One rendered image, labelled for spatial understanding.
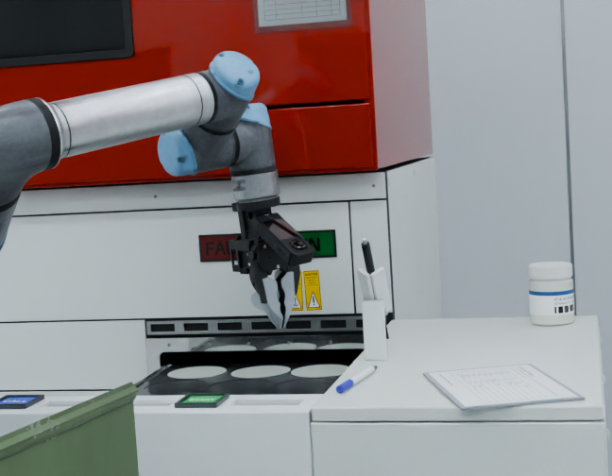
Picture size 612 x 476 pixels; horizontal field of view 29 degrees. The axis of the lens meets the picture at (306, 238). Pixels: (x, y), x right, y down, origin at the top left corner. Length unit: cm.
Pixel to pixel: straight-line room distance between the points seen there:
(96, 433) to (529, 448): 51
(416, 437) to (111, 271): 90
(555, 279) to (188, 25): 75
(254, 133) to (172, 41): 28
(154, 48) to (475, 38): 159
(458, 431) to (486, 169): 212
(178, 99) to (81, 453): 63
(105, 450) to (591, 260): 243
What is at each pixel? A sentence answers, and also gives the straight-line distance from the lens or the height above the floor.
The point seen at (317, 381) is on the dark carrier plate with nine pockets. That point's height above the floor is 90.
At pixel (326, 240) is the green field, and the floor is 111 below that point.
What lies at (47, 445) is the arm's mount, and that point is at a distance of 116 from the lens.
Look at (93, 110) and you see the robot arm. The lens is 160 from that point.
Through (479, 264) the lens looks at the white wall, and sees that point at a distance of 352.
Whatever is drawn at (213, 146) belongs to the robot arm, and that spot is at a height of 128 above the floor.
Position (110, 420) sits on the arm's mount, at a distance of 125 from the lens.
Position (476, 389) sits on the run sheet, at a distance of 149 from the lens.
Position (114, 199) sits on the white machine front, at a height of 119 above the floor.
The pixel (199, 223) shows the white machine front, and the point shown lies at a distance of 211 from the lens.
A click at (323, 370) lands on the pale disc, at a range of 197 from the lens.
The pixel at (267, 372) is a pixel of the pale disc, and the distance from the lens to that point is 198.
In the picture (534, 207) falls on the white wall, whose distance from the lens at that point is 349.
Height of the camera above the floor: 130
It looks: 5 degrees down
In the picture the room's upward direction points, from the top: 4 degrees counter-clockwise
